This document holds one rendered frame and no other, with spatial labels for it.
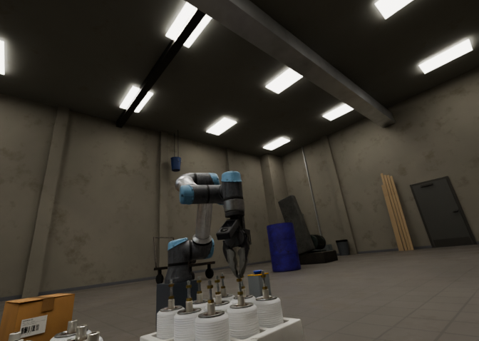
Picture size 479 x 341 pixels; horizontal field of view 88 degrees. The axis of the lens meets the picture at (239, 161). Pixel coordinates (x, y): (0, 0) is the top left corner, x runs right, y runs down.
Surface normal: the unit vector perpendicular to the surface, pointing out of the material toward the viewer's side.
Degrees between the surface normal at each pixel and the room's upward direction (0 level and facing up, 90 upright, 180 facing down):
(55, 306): 90
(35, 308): 90
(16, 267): 90
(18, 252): 90
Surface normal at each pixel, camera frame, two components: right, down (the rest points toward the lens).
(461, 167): -0.76, -0.16
